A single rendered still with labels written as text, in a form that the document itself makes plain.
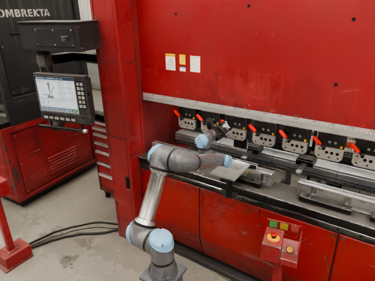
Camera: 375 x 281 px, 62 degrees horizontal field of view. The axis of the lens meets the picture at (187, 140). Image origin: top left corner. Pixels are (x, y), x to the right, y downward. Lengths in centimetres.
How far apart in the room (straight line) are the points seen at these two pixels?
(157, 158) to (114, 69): 103
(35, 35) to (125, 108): 79
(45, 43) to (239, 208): 178
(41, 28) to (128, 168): 120
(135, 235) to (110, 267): 131
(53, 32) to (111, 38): 38
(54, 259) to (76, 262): 21
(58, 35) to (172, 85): 83
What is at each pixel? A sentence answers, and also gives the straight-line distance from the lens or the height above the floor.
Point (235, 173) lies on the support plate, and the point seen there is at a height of 100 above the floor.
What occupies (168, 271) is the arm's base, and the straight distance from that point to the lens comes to 165.
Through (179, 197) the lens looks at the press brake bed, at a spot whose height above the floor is 62.
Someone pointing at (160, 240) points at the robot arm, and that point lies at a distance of 156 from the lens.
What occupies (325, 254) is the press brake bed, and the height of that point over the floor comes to 59.
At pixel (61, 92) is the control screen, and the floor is 147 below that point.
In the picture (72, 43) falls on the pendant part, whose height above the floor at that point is 181.
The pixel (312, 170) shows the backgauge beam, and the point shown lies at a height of 94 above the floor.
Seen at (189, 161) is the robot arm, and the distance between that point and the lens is 152.
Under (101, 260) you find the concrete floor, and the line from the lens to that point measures 301.
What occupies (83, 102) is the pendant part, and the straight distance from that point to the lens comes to 233.
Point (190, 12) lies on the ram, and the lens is 218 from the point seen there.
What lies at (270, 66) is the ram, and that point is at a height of 169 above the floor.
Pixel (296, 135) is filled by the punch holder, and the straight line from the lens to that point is 201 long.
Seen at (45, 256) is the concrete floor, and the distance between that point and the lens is 322.
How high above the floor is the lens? 201
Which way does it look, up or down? 23 degrees down
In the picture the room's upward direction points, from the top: 1 degrees counter-clockwise
